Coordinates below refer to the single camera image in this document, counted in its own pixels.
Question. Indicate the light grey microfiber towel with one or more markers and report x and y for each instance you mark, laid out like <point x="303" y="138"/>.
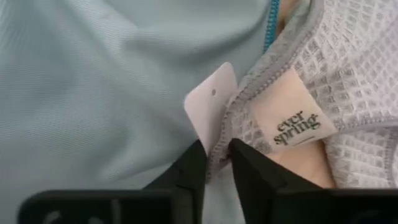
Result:
<point x="342" y="62"/>

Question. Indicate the light blue microfiber towel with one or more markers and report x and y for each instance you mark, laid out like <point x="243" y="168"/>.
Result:
<point x="93" y="93"/>

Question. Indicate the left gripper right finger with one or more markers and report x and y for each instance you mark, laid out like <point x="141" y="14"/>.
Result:
<point x="258" y="174"/>

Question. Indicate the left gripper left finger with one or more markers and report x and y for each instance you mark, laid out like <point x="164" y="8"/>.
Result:
<point x="186" y="168"/>

